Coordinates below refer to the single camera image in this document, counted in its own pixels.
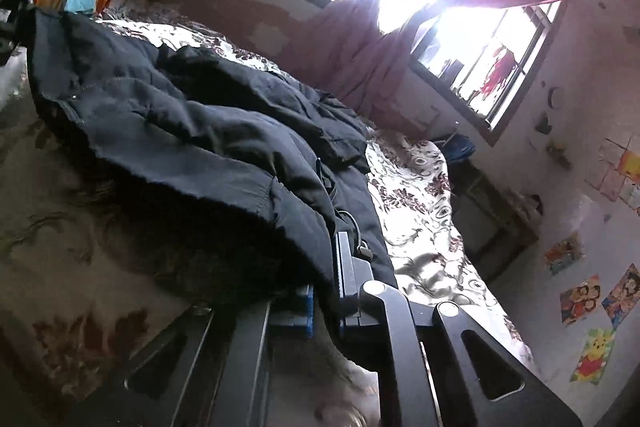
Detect dark navy padded jacket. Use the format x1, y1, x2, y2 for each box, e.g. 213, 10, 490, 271
26, 9, 395, 338

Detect wooden side table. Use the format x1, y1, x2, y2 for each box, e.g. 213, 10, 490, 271
449, 159, 538, 283

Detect blue bag by bed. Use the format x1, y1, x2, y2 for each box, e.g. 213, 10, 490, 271
434, 131, 476, 164

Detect floral white red bedspread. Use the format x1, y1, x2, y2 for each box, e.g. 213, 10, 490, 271
1, 8, 534, 423

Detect red garment outside window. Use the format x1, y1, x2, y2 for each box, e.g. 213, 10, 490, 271
480, 46, 518, 100

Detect cartoon family wall poster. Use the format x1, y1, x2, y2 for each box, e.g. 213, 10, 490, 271
560, 274, 601, 325

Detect yellow bear wall poster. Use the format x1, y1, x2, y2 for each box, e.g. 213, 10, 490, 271
570, 329, 616, 385

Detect cartoon wall poster pair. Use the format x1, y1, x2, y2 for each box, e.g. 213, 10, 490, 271
602, 263, 640, 329

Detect paper sheets on wall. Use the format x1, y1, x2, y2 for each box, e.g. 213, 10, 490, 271
585, 124, 640, 213

